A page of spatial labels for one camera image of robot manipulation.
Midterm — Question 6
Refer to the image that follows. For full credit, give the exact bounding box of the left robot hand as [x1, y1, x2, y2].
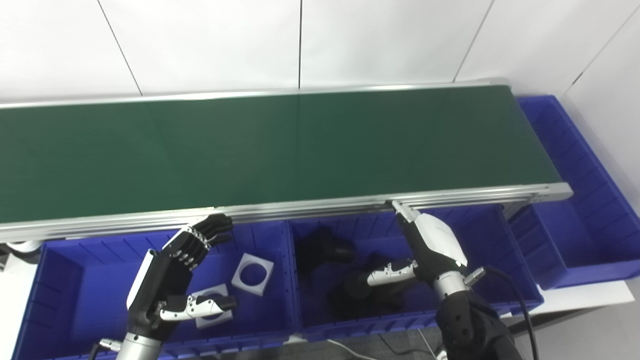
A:
[125, 213, 239, 339]

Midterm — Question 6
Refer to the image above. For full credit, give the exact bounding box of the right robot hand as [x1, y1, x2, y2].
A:
[367, 200, 470, 288]

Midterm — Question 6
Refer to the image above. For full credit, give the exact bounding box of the black cylinder block part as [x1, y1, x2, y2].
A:
[297, 227, 357, 275]
[327, 253, 422, 322]

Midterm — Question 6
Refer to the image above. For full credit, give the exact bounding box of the blue bin with black parts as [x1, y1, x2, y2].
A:
[288, 203, 545, 344]

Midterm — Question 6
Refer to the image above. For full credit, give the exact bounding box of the white square part with hole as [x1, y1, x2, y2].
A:
[230, 252, 275, 297]
[189, 283, 235, 330]

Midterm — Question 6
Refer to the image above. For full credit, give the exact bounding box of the blue bin with white parts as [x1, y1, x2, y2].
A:
[12, 219, 301, 360]

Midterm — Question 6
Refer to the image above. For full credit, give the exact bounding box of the green conveyor belt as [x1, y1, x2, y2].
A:
[0, 84, 564, 225]
[0, 77, 574, 245]

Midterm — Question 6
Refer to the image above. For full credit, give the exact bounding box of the empty blue bin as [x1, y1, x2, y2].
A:
[506, 94, 640, 291]

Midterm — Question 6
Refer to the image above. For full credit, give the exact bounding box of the white round object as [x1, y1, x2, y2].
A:
[8, 240, 44, 254]

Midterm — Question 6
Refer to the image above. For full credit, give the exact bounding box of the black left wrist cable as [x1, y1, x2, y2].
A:
[89, 338, 124, 360]

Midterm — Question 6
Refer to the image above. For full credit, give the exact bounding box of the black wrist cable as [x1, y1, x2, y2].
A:
[462, 266, 540, 360]
[89, 338, 124, 360]

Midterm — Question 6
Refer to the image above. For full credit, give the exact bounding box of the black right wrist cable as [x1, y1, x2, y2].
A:
[462, 266, 540, 360]

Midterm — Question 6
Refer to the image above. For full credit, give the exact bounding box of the white floor cable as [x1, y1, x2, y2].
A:
[324, 337, 382, 360]

